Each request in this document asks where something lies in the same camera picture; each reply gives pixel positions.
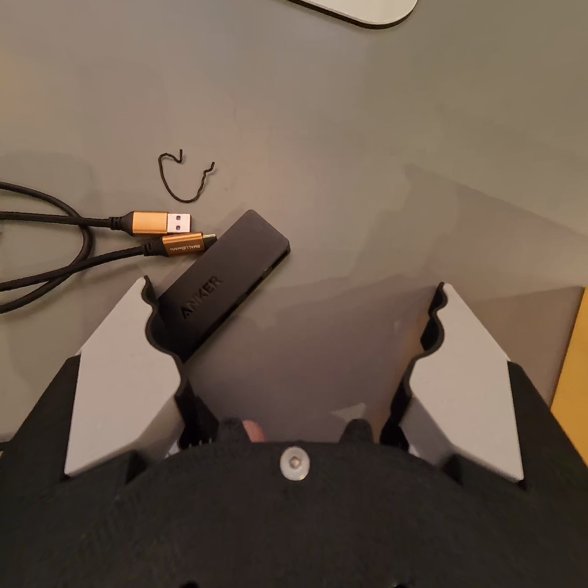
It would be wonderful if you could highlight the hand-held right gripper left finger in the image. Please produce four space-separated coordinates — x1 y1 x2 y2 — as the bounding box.
64 276 191 477

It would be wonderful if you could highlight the white desk stand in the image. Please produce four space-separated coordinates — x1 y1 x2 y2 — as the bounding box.
287 0 420 30

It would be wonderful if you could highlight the black usb hub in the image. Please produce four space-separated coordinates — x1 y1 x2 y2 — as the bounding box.
156 209 291 364

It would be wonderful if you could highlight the orange-plug braided usb cable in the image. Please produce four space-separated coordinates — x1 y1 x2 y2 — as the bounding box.
0 181 217 315

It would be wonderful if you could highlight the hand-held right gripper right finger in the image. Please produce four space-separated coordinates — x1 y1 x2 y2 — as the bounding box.
379 281 525 482

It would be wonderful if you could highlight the yellow plastic bin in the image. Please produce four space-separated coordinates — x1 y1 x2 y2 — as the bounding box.
549 287 588 453

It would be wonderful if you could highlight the thin black wire tie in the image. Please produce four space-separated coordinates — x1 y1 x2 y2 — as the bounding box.
157 148 217 204

